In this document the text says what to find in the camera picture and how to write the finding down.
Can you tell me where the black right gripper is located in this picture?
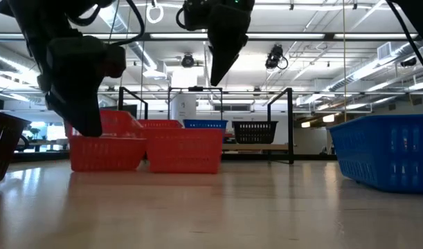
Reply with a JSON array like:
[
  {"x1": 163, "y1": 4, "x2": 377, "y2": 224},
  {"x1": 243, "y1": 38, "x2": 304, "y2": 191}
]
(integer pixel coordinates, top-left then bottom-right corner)
[{"x1": 182, "y1": 0, "x2": 256, "y2": 87}]

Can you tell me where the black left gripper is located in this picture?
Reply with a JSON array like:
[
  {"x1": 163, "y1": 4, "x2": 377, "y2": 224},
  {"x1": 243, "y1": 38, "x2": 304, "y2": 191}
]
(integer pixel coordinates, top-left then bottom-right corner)
[{"x1": 37, "y1": 34, "x2": 127, "y2": 138}]

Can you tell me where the blue plastic slotted basket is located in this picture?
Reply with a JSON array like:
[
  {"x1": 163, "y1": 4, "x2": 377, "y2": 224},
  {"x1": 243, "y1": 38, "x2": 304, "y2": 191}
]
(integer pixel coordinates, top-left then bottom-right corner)
[
  {"x1": 327, "y1": 114, "x2": 423, "y2": 194},
  {"x1": 182, "y1": 119, "x2": 229, "y2": 138}
]

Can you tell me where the black plastic slotted basket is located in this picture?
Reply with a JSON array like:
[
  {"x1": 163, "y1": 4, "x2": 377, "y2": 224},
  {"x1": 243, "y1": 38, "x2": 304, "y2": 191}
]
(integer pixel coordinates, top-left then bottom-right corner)
[
  {"x1": 231, "y1": 120, "x2": 279, "y2": 145},
  {"x1": 0, "y1": 109, "x2": 33, "y2": 186}
]

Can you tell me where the white light strip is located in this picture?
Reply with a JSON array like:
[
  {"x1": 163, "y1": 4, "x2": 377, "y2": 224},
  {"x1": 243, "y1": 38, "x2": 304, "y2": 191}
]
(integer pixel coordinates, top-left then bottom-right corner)
[
  {"x1": 247, "y1": 33, "x2": 326, "y2": 39},
  {"x1": 149, "y1": 33, "x2": 209, "y2": 39},
  {"x1": 82, "y1": 33, "x2": 143, "y2": 39},
  {"x1": 334, "y1": 33, "x2": 420, "y2": 39}
]

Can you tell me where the dark overhead rig crossbar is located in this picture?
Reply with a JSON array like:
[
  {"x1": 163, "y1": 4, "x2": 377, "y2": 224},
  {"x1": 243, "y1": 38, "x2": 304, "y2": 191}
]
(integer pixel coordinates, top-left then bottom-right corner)
[{"x1": 0, "y1": 32, "x2": 423, "y2": 41}]

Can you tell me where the white air vent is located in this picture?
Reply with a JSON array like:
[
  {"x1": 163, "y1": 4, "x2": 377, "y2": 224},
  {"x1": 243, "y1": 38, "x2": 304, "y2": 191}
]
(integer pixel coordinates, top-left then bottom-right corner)
[{"x1": 377, "y1": 41, "x2": 393, "y2": 60}]

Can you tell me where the black overhead camera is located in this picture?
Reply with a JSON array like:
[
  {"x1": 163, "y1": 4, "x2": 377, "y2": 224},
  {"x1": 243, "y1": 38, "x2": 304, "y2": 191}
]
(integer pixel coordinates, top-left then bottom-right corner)
[{"x1": 265, "y1": 44, "x2": 289, "y2": 70}]

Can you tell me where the white hanging ring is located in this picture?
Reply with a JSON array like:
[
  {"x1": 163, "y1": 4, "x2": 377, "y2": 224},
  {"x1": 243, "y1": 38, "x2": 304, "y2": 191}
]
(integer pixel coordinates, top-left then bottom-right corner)
[{"x1": 145, "y1": 0, "x2": 164, "y2": 24}]

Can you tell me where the black metal shelf frame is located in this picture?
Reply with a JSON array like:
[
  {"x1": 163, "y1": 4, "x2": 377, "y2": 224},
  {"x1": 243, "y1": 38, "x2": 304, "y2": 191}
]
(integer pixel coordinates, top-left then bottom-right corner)
[{"x1": 118, "y1": 86, "x2": 295, "y2": 165}]

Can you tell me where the silver ventilation duct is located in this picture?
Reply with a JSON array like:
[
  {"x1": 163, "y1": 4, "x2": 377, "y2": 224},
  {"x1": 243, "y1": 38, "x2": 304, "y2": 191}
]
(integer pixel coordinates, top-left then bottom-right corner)
[{"x1": 327, "y1": 41, "x2": 423, "y2": 93}]

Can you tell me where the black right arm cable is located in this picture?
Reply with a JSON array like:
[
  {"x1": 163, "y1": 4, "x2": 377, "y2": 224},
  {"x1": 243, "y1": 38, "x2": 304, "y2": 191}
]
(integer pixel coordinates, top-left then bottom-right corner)
[{"x1": 386, "y1": 0, "x2": 423, "y2": 81}]

